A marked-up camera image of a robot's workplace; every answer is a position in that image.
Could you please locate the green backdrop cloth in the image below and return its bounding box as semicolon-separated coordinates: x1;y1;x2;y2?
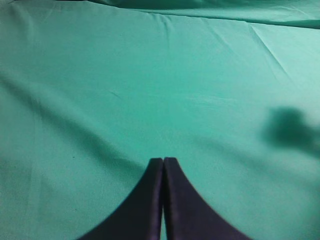
0;0;320;240

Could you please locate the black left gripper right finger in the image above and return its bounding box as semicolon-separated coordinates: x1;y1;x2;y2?
163;157;248;240

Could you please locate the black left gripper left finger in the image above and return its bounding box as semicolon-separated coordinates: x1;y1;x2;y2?
80;158;163;240

